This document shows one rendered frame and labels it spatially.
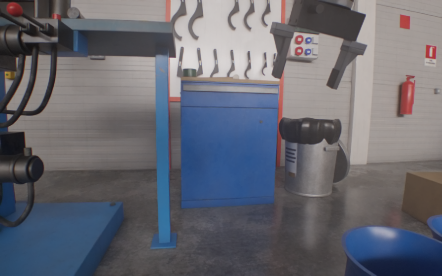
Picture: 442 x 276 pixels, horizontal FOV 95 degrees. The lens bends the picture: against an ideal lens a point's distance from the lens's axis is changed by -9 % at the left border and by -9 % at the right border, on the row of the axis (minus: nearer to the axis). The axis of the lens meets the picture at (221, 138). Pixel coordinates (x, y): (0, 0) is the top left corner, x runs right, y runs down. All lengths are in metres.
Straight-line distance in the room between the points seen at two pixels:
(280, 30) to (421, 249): 0.69
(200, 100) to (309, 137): 0.93
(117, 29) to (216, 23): 2.04
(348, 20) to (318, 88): 2.82
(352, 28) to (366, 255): 0.62
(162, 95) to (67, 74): 2.09
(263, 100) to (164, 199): 0.97
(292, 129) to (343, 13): 1.52
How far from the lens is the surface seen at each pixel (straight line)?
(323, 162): 2.01
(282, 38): 0.47
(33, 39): 1.00
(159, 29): 1.00
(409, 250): 0.85
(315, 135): 1.90
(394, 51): 4.25
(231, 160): 1.64
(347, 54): 0.53
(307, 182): 2.02
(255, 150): 1.67
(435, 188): 1.90
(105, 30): 1.04
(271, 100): 1.69
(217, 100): 1.58
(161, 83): 1.13
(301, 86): 3.17
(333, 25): 0.49
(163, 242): 1.31
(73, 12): 1.11
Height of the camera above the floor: 0.70
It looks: 6 degrees down
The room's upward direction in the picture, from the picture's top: 1 degrees clockwise
